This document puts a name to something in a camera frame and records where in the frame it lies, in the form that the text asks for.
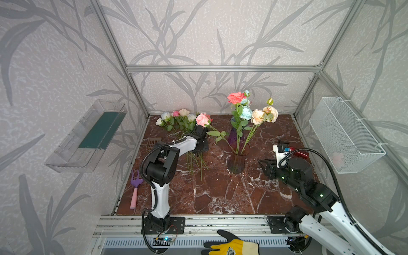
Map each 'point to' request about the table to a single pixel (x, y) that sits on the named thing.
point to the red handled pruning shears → (303, 154)
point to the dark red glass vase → (236, 159)
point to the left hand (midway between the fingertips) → (205, 143)
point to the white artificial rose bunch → (183, 121)
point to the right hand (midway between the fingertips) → (261, 156)
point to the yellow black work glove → (232, 246)
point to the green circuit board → (161, 241)
